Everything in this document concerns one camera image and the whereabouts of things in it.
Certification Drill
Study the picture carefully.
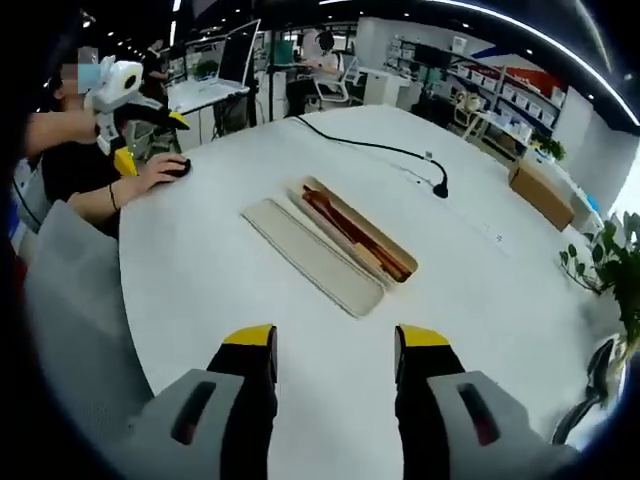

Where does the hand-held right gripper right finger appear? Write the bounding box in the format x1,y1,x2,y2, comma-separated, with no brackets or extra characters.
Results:
394,323,581,480

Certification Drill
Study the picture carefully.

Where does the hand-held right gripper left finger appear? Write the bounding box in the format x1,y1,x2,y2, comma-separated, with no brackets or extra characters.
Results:
117,323,279,480

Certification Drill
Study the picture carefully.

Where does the beige cutlery case lid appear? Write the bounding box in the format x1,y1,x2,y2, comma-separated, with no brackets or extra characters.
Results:
241,198,387,319

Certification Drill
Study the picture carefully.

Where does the beige cutlery case base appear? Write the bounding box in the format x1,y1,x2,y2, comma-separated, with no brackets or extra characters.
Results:
285,174,420,292

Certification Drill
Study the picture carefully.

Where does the brown wooden spoon utensil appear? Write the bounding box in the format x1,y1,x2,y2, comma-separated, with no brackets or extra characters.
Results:
300,183,397,281

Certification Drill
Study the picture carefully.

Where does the white laptop desk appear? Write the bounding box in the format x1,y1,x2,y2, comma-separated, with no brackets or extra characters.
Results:
166,78,252,132

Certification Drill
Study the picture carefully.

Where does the black computer mouse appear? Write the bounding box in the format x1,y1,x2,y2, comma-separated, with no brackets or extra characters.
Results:
164,157,194,180

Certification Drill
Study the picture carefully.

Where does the white laptop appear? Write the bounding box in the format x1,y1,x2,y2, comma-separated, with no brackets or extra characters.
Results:
167,18,262,115

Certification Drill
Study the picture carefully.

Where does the grey mesh chair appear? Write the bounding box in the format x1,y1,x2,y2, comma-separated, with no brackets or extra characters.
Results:
23,199,157,454

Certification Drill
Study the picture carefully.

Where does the black grey curved object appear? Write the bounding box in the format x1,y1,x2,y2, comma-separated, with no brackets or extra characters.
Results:
549,338,632,446

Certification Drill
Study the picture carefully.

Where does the white office chair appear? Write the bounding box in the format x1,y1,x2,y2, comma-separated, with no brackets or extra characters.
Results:
318,53,362,105

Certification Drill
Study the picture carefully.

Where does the white cabinet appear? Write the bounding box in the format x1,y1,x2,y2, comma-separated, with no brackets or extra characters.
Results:
363,67,405,110

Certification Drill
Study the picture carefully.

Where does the potted green plant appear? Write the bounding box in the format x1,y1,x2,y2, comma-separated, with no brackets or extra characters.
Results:
558,211,640,347

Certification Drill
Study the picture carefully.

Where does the brown cardboard box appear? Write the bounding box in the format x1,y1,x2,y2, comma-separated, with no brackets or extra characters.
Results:
507,159,577,233

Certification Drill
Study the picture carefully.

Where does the black screen on stand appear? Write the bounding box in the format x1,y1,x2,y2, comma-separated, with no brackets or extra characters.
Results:
412,42,450,67

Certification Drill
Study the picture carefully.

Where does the small green plant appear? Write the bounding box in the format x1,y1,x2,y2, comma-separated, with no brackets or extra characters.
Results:
529,129,569,163

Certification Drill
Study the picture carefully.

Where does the shelf with white bins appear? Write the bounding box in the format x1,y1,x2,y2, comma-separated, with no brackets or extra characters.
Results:
443,48,570,132

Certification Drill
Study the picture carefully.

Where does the curved ceiling light strip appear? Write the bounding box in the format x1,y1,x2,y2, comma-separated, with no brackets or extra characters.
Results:
319,0,640,127

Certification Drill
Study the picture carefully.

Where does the black table cable with plug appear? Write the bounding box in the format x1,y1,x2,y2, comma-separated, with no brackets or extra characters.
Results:
288,115,450,200

